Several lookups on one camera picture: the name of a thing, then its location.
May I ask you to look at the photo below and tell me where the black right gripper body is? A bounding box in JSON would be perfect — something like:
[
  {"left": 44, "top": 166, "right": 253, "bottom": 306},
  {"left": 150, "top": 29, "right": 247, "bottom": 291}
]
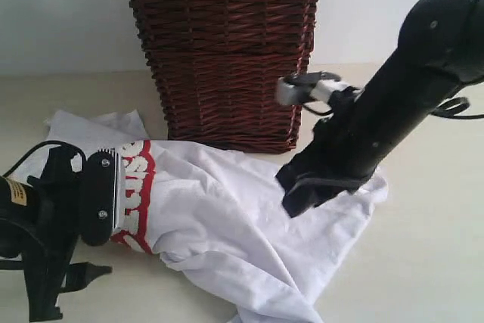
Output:
[{"left": 303, "top": 0, "right": 483, "bottom": 193}]

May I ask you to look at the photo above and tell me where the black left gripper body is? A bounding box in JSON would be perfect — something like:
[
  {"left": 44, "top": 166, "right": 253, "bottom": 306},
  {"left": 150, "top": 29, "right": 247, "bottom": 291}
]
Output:
[{"left": 1, "top": 144, "right": 86, "bottom": 315}]

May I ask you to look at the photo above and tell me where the white t-shirt red lettering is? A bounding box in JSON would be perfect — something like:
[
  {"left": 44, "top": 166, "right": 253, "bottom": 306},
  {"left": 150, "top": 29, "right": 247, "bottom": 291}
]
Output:
[{"left": 43, "top": 109, "right": 389, "bottom": 323}]

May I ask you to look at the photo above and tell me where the dark red wicker basket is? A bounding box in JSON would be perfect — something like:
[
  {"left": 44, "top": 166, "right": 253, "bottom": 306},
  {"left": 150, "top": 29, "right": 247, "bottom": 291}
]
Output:
[{"left": 129, "top": 0, "right": 318, "bottom": 154}]

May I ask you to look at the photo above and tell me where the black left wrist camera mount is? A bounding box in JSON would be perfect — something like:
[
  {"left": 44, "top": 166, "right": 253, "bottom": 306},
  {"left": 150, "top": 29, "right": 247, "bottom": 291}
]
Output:
[{"left": 79, "top": 148, "right": 126, "bottom": 247}]

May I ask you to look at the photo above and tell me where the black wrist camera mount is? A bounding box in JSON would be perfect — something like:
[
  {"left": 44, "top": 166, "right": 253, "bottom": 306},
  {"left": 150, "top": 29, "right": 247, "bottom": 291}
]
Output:
[
  {"left": 275, "top": 71, "right": 362, "bottom": 106},
  {"left": 79, "top": 148, "right": 126, "bottom": 247}
]

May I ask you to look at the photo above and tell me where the black left camera cable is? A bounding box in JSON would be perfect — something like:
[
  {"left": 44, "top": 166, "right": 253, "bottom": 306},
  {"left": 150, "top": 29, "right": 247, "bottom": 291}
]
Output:
[{"left": 3, "top": 140, "right": 86, "bottom": 178}]

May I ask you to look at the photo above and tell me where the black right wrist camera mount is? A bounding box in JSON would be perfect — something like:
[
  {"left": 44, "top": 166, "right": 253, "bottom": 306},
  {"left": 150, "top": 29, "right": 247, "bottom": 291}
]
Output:
[{"left": 275, "top": 71, "right": 362, "bottom": 106}]

